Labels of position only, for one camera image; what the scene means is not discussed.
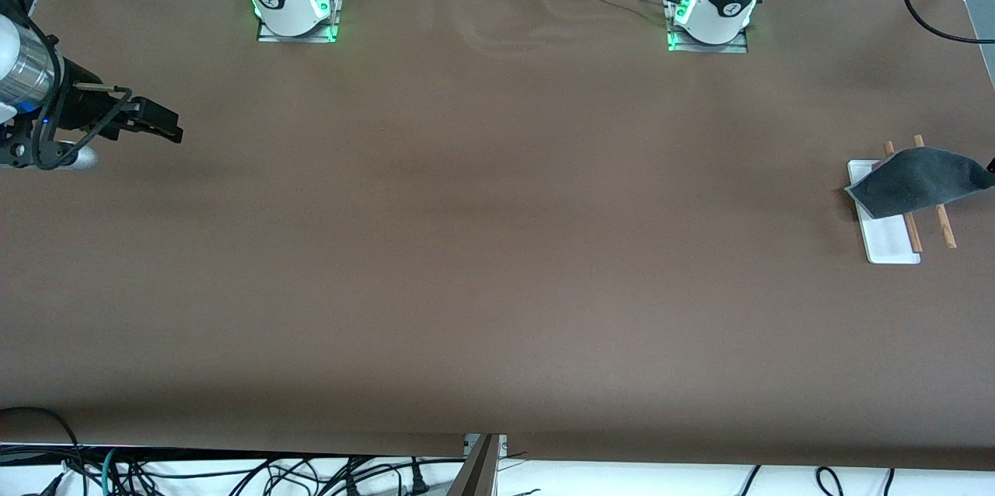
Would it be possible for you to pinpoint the grey and pink towel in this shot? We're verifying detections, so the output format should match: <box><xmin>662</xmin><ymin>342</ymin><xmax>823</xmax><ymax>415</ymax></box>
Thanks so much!
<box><xmin>845</xmin><ymin>148</ymin><xmax>995</xmax><ymax>220</ymax></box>

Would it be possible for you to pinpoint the wooden chopsticks pair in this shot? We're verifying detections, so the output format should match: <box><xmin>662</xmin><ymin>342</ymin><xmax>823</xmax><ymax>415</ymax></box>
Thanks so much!
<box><xmin>913</xmin><ymin>134</ymin><xmax>958</xmax><ymax>250</ymax></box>

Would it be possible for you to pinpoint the brown table cover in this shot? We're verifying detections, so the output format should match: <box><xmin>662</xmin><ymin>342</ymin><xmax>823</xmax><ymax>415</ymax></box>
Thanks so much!
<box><xmin>0</xmin><ymin>0</ymin><xmax>995</xmax><ymax>472</ymax></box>

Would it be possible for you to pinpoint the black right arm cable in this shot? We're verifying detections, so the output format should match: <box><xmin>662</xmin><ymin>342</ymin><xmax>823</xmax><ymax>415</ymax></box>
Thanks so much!
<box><xmin>0</xmin><ymin>0</ymin><xmax>134</xmax><ymax>170</ymax></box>

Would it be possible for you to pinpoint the white rack base plate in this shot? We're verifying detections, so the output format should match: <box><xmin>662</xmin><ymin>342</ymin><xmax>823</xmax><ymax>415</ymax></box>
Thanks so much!
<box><xmin>847</xmin><ymin>160</ymin><xmax>921</xmax><ymax>265</ymax></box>

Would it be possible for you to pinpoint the thick black floor cable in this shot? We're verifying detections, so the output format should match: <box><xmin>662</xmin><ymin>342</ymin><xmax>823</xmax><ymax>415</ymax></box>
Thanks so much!
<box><xmin>0</xmin><ymin>407</ymin><xmax>86</xmax><ymax>481</ymax></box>

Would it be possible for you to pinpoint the teal floor cable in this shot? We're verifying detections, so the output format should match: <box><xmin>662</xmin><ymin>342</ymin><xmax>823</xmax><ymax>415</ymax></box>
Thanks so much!
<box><xmin>99</xmin><ymin>447</ymin><xmax>125</xmax><ymax>496</ymax></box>

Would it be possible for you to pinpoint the black cable with plug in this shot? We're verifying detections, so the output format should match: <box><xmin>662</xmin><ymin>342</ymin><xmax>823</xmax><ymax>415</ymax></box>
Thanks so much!
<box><xmin>403</xmin><ymin>459</ymin><xmax>430</xmax><ymax>496</ymax></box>

